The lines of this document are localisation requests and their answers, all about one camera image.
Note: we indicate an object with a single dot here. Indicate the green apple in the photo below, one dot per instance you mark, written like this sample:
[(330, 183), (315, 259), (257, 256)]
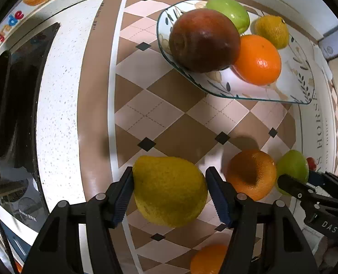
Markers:
[(234, 11), (294, 164)]

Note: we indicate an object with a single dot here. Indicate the grey spray can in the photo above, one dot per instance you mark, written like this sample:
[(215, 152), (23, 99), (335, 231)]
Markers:
[(329, 45)]

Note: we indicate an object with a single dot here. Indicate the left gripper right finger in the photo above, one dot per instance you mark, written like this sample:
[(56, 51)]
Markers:
[(238, 212)]

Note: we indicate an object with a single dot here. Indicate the bright orange front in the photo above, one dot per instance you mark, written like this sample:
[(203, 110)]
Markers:
[(208, 260)]

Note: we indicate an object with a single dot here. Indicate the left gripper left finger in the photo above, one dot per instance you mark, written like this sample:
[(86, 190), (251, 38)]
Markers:
[(104, 212)]

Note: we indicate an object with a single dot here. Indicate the bright orange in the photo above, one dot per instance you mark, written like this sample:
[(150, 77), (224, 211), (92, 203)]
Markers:
[(259, 62), (208, 260)]

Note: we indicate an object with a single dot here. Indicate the dark red apple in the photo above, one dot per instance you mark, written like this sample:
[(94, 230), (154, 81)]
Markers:
[(204, 40)]

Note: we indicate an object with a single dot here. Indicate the white crumpled tissue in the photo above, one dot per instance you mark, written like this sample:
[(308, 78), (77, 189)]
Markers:
[(322, 63)]

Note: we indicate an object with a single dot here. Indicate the yellow lemon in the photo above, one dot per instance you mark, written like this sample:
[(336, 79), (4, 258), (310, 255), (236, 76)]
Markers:
[(168, 191), (274, 29)]

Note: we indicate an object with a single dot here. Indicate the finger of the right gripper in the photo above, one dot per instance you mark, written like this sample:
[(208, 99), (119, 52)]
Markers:
[(302, 191), (327, 181)]

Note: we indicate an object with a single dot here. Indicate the oval patterned glass plate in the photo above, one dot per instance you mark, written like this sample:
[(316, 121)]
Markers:
[(294, 85)]

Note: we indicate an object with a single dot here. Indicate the brownish orange fruit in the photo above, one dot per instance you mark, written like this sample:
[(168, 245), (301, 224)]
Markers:
[(252, 172)]

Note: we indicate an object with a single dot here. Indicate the red cherry tomato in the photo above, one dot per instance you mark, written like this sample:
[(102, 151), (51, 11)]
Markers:
[(311, 164)]

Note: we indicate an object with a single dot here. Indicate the checkered tablecloth with text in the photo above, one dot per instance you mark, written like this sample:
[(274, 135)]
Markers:
[(131, 103)]

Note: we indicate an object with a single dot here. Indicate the colourful wall sticker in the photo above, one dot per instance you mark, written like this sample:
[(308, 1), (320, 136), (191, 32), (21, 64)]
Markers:
[(16, 15)]

